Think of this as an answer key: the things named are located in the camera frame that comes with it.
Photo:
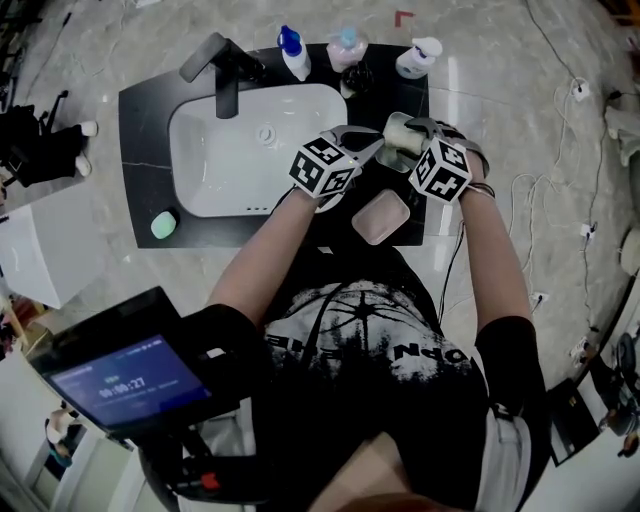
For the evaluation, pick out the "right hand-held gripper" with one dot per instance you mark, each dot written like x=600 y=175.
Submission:
x=442 y=172

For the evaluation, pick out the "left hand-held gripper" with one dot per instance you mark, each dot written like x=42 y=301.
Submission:
x=320 y=167

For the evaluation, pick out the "white soap bar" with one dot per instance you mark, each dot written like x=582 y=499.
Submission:
x=402 y=136

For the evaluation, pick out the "pale green soap dish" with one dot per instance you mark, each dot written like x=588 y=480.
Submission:
x=387 y=159

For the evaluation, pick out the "pink soap dish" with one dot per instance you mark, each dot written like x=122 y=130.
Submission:
x=380 y=217

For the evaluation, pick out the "green soap bar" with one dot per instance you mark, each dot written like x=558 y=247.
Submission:
x=165 y=225

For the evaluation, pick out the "person's right forearm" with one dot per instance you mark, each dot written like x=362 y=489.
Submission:
x=495 y=270

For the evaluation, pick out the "grey shoulder bag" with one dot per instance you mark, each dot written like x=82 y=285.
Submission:
x=510 y=460

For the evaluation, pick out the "person's left forearm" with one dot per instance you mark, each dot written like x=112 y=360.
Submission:
x=260 y=260

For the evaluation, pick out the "person's right hand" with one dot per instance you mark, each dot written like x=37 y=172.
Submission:
x=472 y=150

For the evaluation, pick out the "dark glass pump bottle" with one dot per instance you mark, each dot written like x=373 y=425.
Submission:
x=356 y=80

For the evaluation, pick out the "white spray bottle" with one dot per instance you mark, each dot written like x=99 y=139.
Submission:
x=415 y=60

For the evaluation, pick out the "black wrist band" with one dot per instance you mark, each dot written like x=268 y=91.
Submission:
x=482 y=190

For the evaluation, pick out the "pale pink pump bottle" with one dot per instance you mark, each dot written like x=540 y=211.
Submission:
x=346 y=52

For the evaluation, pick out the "white bottle blue cap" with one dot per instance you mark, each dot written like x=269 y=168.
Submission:
x=296 y=57

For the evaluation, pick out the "white sink basin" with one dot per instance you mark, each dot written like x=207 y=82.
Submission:
x=225 y=165

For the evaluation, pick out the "black faucet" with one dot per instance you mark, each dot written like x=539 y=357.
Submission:
x=227 y=85

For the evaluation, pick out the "white floor power socket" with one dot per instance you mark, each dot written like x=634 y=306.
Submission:
x=580 y=89
x=588 y=231
x=539 y=298

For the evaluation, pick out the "black vanity cabinet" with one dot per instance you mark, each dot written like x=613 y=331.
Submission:
x=145 y=150

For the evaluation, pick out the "person's black printed shirt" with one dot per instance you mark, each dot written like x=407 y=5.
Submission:
x=370 y=390

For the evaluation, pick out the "black flat case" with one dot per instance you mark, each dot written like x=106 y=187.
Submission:
x=572 y=420

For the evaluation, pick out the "person's bare neck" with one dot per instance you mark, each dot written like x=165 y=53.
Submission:
x=375 y=475

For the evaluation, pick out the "black chest-mounted monitor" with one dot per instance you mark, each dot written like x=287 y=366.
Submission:
x=125 y=385

